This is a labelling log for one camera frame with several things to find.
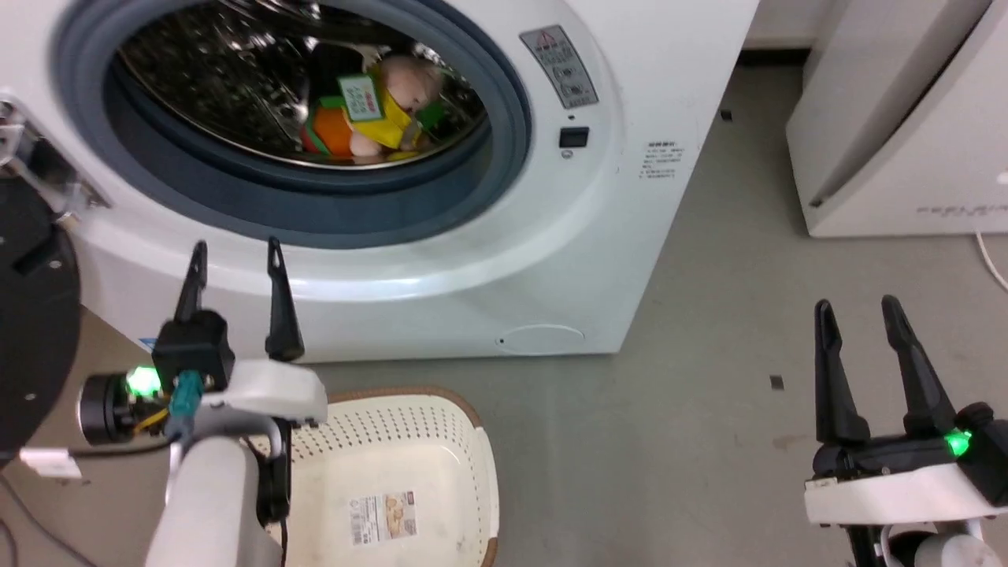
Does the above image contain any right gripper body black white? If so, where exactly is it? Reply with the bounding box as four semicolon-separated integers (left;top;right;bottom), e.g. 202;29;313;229
803;402;1008;527

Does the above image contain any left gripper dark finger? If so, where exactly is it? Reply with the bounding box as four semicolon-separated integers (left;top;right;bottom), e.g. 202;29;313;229
174;240;209;324
265;235;306;364

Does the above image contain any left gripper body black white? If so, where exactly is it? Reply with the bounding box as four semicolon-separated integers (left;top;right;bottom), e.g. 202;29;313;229
79;311;328;443

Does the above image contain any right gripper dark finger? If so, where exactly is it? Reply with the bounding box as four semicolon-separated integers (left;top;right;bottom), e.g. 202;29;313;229
813;299;871;447
880;295;958;439

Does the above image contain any cream perforated laundry basket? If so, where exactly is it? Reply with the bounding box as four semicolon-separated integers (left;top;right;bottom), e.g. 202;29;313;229
268;386;501;567

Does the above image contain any black round washing machine door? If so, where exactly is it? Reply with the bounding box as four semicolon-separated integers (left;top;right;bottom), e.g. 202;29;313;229
0;177;82;465

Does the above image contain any steel washing machine drum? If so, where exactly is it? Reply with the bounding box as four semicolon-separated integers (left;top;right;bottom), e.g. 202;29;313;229
118;0;489;170

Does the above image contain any white front-load washing machine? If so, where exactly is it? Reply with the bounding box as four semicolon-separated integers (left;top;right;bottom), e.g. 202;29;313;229
0;0;761;363

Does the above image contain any plush toy yellow orange outfit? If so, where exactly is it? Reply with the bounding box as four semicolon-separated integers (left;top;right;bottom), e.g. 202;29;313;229
299;54;455;165

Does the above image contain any grey rubber door gasket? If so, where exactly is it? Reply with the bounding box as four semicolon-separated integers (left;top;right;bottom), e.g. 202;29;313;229
51;0;532;250

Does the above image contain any printed product label sticker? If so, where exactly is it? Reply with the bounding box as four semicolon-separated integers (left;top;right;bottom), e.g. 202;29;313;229
349;491;417;547

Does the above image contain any metal door hinge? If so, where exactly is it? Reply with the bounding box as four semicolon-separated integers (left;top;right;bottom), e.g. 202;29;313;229
0;94;111;229

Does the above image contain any white cabinet appliance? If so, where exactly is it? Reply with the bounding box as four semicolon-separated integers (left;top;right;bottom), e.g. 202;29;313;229
785;0;1008;239

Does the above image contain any white flat plug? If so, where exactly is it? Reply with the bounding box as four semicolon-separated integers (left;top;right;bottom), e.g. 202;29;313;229
19;447;84;480

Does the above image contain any green white paper hang tag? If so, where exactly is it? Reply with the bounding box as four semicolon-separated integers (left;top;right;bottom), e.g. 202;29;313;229
337;72;387;123

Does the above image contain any grey warning sticker red triangle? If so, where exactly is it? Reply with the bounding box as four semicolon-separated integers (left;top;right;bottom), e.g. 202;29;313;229
518;25;599;109

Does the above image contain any teal cable connector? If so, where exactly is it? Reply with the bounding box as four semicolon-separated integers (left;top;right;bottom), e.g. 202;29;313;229
172;372;206;438

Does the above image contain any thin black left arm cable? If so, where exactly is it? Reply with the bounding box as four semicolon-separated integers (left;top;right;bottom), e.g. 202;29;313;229
243;425;294;567

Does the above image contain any white power cable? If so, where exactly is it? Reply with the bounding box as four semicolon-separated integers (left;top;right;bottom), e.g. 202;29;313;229
975;230;1008;292

